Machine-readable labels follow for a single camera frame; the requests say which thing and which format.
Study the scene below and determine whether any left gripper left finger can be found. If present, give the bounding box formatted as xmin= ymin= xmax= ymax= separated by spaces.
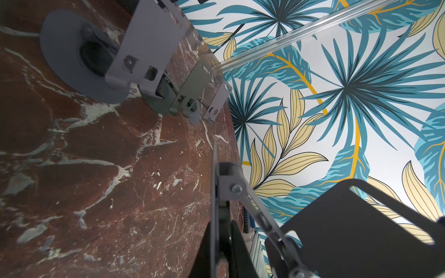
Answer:
xmin=188 ymin=223 xmax=211 ymax=278

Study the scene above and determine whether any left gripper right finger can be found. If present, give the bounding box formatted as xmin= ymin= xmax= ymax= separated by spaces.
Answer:
xmin=229 ymin=221 xmax=258 ymax=278

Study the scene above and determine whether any lavender stand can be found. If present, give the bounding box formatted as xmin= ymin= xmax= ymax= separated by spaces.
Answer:
xmin=203 ymin=81 xmax=232 ymax=123
xmin=39 ymin=1 xmax=187 ymax=104
xmin=210 ymin=158 xmax=445 ymax=278

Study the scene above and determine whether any dark grey stand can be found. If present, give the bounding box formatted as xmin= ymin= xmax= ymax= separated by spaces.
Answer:
xmin=140 ymin=58 xmax=214 ymax=126

